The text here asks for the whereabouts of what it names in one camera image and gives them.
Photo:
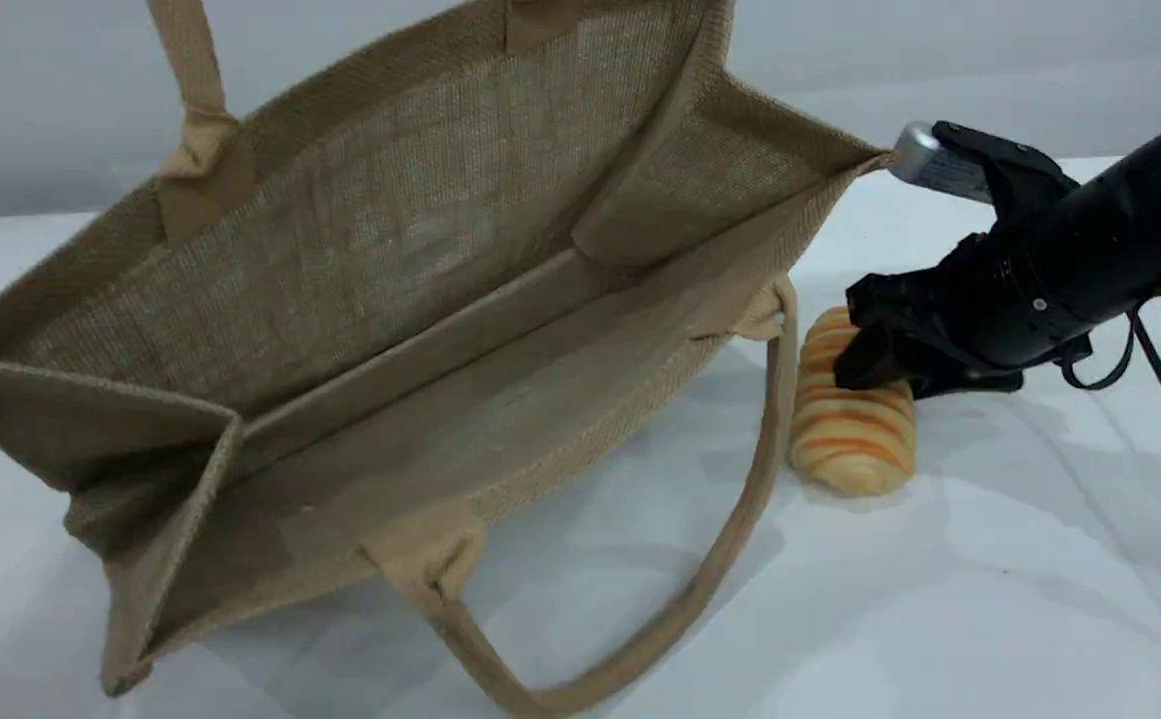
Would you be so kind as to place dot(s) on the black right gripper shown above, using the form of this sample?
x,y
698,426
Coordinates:
x,y
1009,300

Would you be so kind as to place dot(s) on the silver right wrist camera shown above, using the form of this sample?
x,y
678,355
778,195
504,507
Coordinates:
x,y
939,165

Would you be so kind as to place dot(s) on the black right camera bracket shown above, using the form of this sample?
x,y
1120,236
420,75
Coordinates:
x,y
1019,170

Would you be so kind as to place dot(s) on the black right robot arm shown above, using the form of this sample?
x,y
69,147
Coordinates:
x,y
1159,190

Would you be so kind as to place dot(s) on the long striped bread loaf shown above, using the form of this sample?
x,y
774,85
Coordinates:
x,y
855,449

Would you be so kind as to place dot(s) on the brown jute tote bag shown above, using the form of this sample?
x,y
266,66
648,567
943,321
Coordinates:
x,y
390,250

